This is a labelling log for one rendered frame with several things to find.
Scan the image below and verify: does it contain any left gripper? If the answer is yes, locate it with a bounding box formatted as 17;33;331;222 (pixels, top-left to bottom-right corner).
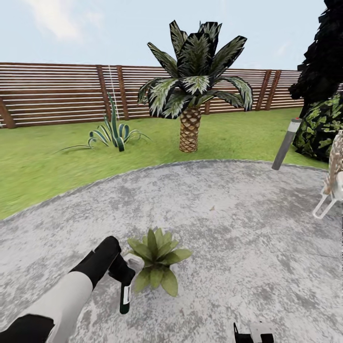
108;259;136;286

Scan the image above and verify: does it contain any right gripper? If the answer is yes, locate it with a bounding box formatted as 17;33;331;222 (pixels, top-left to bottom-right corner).
233;322;273;343

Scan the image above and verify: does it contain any insectifuge atomizer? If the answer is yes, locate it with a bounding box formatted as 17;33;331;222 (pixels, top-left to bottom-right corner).
120;283;131;314

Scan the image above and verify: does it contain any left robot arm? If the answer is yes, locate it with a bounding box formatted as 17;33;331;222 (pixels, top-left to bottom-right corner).
0;236;144;343

